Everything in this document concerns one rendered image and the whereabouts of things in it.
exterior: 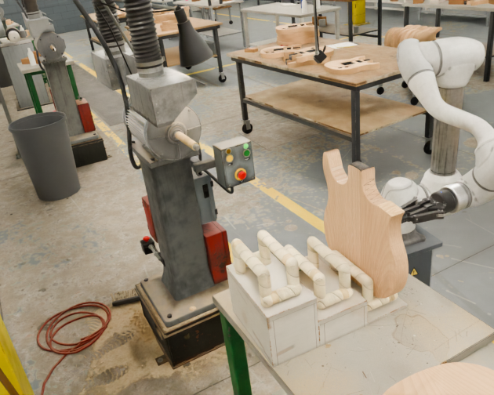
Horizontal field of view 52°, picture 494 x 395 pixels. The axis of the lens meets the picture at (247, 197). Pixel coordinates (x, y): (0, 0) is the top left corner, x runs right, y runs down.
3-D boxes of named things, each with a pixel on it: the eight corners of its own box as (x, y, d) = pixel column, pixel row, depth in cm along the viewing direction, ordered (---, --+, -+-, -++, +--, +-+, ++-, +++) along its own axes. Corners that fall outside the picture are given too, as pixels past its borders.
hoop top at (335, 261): (305, 244, 154) (304, 236, 152) (314, 241, 155) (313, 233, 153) (343, 277, 137) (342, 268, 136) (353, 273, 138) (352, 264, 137)
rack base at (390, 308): (315, 278, 166) (315, 275, 166) (353, 263, 171) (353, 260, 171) (368, 326, 144) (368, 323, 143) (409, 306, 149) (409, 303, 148)
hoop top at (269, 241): (256, 238, 145) (254, 229, 143) (265, 235, 146) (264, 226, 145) (289, 273, 128) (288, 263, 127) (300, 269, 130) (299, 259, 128)
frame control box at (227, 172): (197, 186, 256) (190, 139, 244) (234, 174, 264) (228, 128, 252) (219, 204, 236) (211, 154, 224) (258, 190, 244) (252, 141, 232)
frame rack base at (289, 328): (231, 312, 156) (223, 266, 148) (274, 294, 161) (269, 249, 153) (273, 368, 134) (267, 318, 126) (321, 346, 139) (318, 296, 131)
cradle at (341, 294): (314, 306, 140) (314, 296, 138) (348, 291, 144) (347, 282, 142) (321, 312, 137) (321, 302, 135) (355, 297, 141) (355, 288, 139)
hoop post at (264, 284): (259, 302, 132) (255, 273, 128) (269, 298, 133) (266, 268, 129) (264, 309, 129) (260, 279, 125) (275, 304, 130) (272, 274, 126)
